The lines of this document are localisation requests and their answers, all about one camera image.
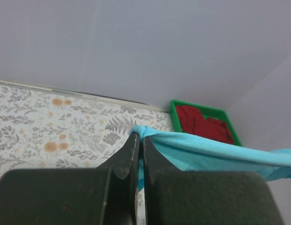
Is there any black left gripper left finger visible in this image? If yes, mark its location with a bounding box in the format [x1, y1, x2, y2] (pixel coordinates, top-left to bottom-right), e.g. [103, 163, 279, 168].
[0, 133, 140, 225]

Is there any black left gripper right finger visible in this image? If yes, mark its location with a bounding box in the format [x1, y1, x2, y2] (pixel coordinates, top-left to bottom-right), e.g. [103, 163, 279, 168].
[142, 137, 284, 225]

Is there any turquoise t shirt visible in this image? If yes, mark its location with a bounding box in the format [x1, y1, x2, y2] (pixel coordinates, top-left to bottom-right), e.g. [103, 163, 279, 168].
[130, 126, 291, 181]

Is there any red t shirt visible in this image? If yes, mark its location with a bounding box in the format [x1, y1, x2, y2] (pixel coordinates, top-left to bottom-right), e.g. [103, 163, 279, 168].
[176, 105, 234, 144]

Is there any green plastic bin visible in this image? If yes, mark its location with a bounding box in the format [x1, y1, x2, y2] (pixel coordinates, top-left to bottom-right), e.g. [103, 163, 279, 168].
[170, 100, 242, 146]

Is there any floral tablecloth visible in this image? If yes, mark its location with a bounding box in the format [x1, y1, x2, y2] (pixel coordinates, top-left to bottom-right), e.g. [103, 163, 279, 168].
[0, 79, 176, 225]

